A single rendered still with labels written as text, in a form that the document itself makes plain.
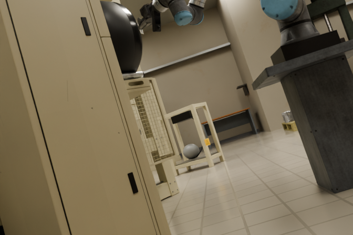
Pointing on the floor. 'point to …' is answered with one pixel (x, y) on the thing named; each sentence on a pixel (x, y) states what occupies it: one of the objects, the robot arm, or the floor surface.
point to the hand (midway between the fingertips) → (140, 29)
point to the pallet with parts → (290, 124)
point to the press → (326, 3)
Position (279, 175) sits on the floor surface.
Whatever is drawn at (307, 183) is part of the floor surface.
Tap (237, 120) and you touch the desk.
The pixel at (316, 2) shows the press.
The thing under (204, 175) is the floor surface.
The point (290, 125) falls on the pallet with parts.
